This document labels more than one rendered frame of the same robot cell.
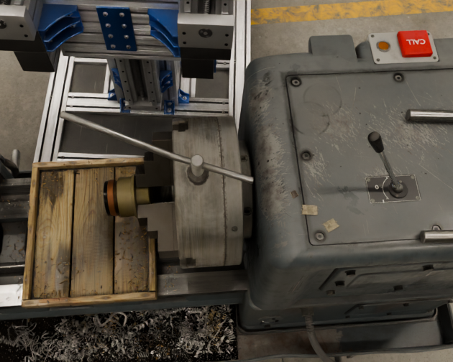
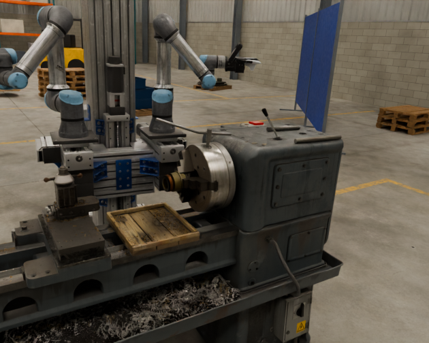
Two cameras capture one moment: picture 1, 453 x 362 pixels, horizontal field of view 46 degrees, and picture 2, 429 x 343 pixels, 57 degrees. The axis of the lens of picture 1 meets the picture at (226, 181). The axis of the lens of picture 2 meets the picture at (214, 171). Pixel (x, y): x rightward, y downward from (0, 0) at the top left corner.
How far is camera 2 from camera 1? 141 cm
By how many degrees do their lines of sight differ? 49
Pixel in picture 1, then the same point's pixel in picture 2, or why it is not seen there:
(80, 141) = not seen: hidden behind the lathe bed
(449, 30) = not seen: hidden behind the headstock
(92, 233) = (152, 226)
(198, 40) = (169, 156)
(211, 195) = (216, 151)
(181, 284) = (207, 234)
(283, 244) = (252, 150)
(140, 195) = (181, 175)
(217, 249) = (225, 173)
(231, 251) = (231, 175)
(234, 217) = (227, 157)
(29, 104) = not seen: hidden behind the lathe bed
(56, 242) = (135, 232)
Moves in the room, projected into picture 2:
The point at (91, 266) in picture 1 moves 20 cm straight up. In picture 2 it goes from (159, 234) to (159, 190)
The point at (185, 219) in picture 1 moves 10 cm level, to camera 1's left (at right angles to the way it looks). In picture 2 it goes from (210, 159) to (187, 160)
